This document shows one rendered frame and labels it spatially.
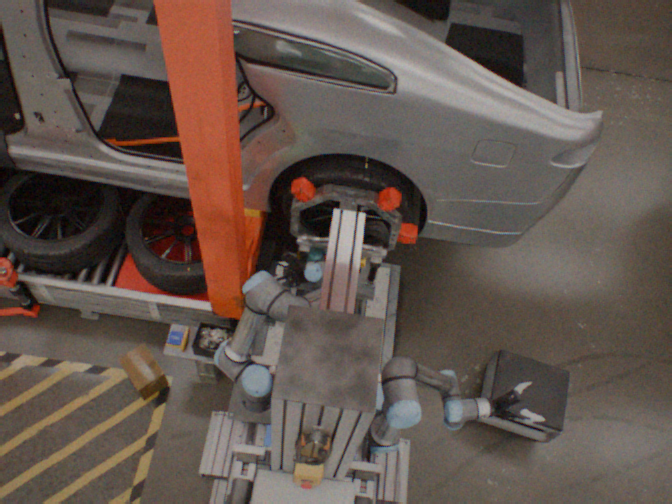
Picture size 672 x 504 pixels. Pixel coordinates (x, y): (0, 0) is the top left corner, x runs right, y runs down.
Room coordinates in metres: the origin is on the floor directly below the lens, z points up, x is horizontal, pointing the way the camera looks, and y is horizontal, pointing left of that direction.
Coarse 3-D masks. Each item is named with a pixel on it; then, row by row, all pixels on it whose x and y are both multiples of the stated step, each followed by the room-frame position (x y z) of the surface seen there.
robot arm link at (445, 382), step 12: (396, 360) 0.84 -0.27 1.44; (408, 360) 0.85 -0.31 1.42; (384, 372) 0.79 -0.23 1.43; (396, 372) 0.79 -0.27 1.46; (408, 372) 0.80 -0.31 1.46; (420, 372) 0.85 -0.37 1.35; (432, 372) 0.88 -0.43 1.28; (444, 372) 0.94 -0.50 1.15; (420, 384) 0.82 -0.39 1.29; (432, 384) 0.84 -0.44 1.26; (444, 384) 0.87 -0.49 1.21; (456, 384) 0.90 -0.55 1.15; (444, 396) 0.85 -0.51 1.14
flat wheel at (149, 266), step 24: (144, 216) 1.81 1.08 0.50; (168, 216) 1.96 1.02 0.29; (192, 216) 1.87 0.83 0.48; (144, 240) 1.66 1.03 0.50; (192, 240) 1.74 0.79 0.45; (144, 264) 1.52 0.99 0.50; (168, 264) 1.54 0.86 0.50; (192, 264) 1.56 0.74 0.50; (168, 288) 1.48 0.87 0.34; (192, 288) 1.49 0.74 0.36
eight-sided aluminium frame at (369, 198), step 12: (324, 192) 1.73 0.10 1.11; (336, 192) 1.76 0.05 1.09; (348, 192) 1.76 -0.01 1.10; (360, 192) 1.76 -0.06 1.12; (372, 192) 1.77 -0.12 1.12; (300, 204) 1.72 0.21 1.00; (312, 204) 1.72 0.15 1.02; (360, 204) 1.72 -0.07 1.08; (372, 204) 1.72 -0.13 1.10; (384, 216) 1.72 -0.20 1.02; (396, 216) 1.76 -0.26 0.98; (300, 228) 1.75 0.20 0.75; (396, 228) 1.72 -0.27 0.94; (396, 240) 1.72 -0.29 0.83
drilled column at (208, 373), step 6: (198, 366) 1.10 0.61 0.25; (204, 366) 1.10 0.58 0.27; (210, 366) 1.10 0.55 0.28; (216, 366) 1.14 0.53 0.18; (198, 372) 1.10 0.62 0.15; (204, 372) 1.10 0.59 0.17; (210, 372) 1.10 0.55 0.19; (216, 372) 1.13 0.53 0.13; (204, 378) 1.10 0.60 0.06; (210, 378) 1.10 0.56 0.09; (216, 378) 1.11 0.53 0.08
